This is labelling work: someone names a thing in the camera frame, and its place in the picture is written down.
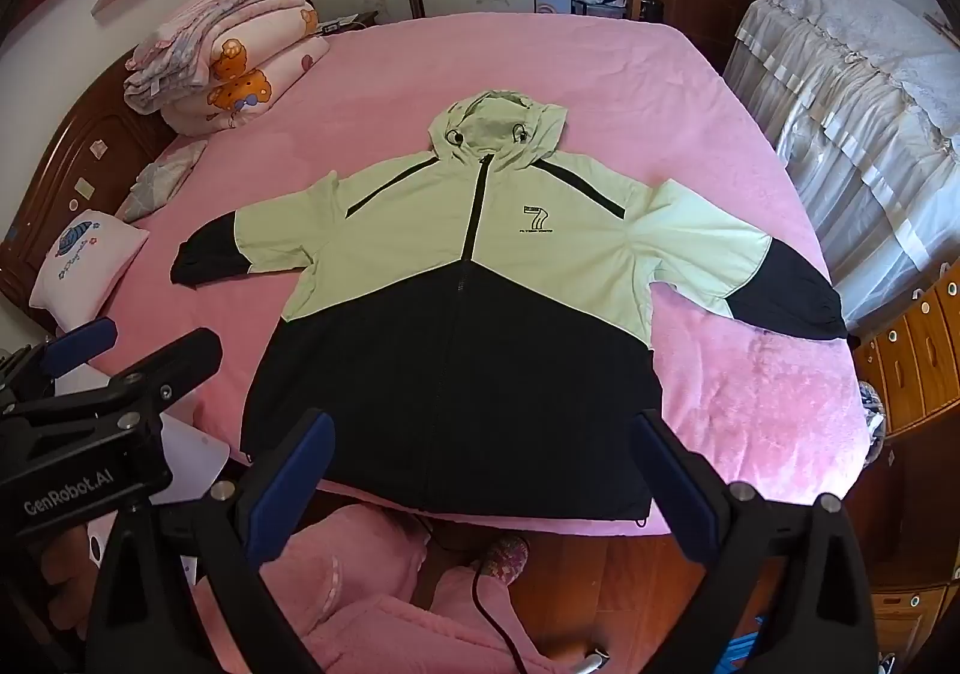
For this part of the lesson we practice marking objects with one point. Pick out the bear print folded quilt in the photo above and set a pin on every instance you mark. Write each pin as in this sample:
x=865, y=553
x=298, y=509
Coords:
x=255, y=85

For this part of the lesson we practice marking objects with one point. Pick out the white embroidered pillow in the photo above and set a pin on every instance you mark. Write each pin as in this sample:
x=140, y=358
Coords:
x=86, y=269

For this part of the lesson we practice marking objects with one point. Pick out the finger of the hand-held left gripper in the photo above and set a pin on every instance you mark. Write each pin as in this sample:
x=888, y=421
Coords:
x=79, y=344
x=176, y=359

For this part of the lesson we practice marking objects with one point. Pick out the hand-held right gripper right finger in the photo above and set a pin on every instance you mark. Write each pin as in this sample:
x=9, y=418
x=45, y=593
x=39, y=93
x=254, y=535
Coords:
x=675, y=490

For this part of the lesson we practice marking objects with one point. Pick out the green and black hooded jacket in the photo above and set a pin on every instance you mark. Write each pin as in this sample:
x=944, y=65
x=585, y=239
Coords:
x=450, y=231

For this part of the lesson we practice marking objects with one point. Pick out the black waste bin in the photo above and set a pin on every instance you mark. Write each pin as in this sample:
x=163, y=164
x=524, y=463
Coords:
x=652, y=8

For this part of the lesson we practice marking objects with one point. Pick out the white flat panel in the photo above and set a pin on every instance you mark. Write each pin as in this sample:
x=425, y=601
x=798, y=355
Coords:
x=196, y=453

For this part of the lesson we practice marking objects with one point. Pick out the small grey patterned pillow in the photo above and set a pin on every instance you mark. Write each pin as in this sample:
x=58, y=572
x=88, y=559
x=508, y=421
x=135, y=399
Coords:
x=161, y=179

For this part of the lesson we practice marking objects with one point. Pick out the wooden headboard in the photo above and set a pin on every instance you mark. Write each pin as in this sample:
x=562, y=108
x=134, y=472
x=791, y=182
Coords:
x=82, y=126

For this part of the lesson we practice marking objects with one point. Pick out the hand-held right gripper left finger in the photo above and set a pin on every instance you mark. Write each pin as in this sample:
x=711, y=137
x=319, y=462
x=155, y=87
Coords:
x=294, y=486

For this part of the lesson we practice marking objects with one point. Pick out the white lace furniture cover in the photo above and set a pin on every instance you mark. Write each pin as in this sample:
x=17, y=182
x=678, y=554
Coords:
x=862, y=81

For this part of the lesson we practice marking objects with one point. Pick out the pink patterned slipper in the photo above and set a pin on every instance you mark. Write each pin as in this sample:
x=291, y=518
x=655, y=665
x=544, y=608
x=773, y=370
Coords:
x=501, y=560

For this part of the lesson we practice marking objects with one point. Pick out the blue white cloth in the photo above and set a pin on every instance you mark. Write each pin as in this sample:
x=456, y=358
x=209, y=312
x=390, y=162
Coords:
x=874, y=408

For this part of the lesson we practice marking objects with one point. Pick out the wooden drawer cabinet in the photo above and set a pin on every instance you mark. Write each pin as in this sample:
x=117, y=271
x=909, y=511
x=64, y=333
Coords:
x=915, y=359

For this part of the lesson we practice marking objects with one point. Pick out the pink blanket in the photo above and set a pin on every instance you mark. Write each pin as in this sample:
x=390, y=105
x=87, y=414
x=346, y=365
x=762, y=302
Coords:
x=375, y=81

